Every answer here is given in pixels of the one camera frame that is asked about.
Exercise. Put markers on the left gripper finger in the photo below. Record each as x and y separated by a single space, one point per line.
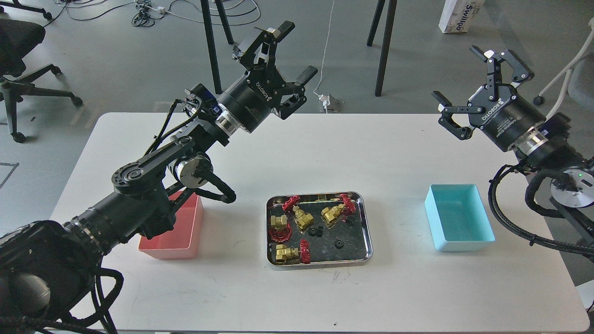
291 95
258 49

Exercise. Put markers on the black table leg right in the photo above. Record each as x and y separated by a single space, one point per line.
386 40

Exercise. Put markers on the brass valve red handle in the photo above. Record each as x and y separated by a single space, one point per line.
280 229

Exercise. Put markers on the white power adapter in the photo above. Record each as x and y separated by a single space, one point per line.
328 104

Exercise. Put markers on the shiny metal tray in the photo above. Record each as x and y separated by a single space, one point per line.
357 241

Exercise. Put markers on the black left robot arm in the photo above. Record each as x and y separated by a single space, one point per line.
52 274

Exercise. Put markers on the small black gear centre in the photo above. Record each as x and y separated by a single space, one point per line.
316 231

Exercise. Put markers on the light blue plastic box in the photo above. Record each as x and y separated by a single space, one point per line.
457 218

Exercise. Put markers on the black table leg left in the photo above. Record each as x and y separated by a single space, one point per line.
210 38

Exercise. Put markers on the black table leg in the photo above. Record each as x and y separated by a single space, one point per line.
210 38
386 40

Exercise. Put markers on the pink plastic box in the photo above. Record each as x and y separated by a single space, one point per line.
182 242

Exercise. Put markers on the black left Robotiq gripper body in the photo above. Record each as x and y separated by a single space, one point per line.
251 98

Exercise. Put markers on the black office chair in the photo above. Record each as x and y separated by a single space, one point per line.
18 38

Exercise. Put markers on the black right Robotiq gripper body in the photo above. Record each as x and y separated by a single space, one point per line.
506 118

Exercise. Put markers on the white chair at right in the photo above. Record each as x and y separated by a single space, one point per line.
567 73

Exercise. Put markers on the brass valve top left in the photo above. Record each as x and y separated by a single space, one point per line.
302 219

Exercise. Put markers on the small black gear upper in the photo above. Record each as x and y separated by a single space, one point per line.
350 220

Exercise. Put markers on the brass valve top right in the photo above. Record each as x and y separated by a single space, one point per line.
331 215

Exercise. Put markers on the brass valve bottom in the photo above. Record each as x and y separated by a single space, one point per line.
283 254

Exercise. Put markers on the white cardboard box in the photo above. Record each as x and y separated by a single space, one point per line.
458 15

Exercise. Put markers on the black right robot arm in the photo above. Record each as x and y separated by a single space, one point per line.
562 181

